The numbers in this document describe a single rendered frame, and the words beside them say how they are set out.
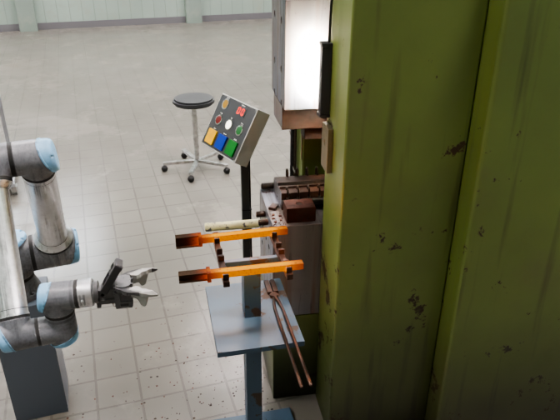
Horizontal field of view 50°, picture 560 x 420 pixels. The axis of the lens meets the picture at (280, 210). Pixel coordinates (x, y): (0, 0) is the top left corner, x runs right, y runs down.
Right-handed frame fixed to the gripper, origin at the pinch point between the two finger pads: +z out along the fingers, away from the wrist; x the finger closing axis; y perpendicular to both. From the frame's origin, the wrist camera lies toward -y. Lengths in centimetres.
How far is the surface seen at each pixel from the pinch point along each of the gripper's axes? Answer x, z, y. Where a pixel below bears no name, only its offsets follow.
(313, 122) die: -55, 64, -30
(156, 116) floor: -480, 0, 100
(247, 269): 1.1, 28.8, -0.9
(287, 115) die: -55, 54, -34
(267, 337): 3.4, 34.9, 26.3
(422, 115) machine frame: -13, 91, -45
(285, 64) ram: -50, 52, -55
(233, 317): -10.6, 24.9, 26.3
